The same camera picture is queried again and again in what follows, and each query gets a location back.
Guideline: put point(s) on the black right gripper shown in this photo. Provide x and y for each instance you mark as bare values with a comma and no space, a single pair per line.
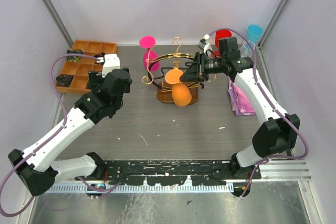
192,74

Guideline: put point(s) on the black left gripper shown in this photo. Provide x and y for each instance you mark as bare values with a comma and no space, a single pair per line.
97,81

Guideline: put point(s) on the orange wine glass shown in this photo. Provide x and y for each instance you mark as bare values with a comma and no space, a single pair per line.
180,92

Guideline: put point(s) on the red wine glass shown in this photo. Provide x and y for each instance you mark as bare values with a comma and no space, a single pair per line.
224,33

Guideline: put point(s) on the pink wine glass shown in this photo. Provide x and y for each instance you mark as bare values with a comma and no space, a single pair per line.
148,42

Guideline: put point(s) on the clear wine glass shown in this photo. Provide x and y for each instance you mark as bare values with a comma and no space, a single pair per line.
247,48

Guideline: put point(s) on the blue wine glass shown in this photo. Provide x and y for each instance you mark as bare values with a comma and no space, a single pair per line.
254,33

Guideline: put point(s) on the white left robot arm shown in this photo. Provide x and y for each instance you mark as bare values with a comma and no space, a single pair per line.
37,167

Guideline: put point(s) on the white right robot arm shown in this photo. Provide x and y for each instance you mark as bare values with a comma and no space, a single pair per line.
278,129

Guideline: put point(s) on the black orange rolled tie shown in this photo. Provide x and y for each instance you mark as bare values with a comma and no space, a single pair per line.
102,54

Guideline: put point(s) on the wooden compartment tray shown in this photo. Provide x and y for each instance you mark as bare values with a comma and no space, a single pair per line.
80,70

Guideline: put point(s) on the navy floral rolled tie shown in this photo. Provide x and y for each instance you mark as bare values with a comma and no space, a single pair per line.
74,58

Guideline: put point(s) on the dark paisley rolled tie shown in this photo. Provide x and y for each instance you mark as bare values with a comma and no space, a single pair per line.
64,80

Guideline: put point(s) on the purple cartoon pouch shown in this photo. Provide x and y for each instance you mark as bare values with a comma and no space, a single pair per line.
240,104

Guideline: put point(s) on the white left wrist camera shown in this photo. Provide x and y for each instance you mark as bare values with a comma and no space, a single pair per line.
109,62

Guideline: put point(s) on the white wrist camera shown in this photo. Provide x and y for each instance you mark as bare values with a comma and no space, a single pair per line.
204,45
109,62

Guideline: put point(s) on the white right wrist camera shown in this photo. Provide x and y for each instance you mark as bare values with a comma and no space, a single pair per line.
204,45

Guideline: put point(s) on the gold wire glass rack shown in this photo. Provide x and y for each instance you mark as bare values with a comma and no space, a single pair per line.
165,73

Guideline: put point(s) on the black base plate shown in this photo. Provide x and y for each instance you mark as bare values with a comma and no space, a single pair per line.
172,172

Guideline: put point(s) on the aluminium front rail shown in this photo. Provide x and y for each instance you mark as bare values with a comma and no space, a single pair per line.
279,169

